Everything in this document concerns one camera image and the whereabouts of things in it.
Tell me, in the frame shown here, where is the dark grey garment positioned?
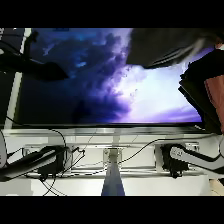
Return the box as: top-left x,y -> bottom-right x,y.
125,28 -> 224,70

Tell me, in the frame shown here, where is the black garment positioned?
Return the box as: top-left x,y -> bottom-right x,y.
177,49 -> 224,135

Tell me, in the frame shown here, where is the red-brown garment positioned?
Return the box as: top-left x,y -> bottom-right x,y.
203,74 -> 224,134

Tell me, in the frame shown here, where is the silver frame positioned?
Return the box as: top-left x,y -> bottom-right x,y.
0,125 -> 224,197

